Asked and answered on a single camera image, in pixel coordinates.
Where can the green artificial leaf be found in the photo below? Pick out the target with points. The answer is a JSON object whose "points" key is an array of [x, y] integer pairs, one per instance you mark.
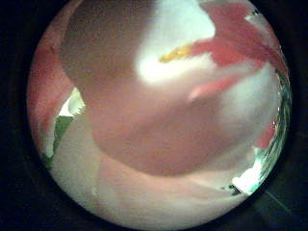
{"points": [[62, 127]]}

